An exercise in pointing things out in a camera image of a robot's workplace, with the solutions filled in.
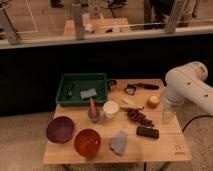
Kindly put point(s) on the grey sponge block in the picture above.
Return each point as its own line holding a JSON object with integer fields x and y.
{"x": 86, "y": 94}

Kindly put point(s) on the dark object in tray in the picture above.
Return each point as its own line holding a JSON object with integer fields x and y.
{"x": 69, "y": 90}

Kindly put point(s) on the small dark metal cup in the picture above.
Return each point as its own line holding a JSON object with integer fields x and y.
{"x": 112, "y": 84}

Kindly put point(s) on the grey-blue towel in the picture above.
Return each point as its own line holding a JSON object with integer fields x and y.
{"x": 118, "y": 143}

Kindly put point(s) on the white paper cup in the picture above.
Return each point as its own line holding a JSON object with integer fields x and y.
{"x": 110, "y": 108}

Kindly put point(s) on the background wooden table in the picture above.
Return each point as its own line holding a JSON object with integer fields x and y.
{"x": 100, "y": 25}

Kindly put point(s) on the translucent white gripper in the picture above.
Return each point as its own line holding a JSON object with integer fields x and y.
{"x": 168, "y": 114}

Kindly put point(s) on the black rectangular case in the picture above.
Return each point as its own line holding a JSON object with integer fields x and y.
{"x": 148, "y": 132}

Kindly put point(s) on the dark bunch of grapes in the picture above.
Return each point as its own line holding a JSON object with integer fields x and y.
{"x": 135, "y": 115}

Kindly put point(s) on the orange fruit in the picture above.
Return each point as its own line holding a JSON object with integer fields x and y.
{"x": 153, "y": 101}

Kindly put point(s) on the yellow banana piece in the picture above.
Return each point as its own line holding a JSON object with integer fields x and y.
{"x": 128, "y": 103}

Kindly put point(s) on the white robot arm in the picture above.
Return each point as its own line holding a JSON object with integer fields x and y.
{"x": 186, "y": 82}

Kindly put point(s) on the red-handled tool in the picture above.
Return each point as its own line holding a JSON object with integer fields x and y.
{"x": 93, "y": 108}

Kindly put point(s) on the purple bowl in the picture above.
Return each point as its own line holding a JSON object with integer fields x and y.
{"x": 60, "y": 130}

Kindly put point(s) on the green plastic tray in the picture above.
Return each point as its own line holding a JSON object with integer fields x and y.
{"x": 82, "y": 81}

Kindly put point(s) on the orange-red bowl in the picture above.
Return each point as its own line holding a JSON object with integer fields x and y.
{"x": 87, "y": 143}

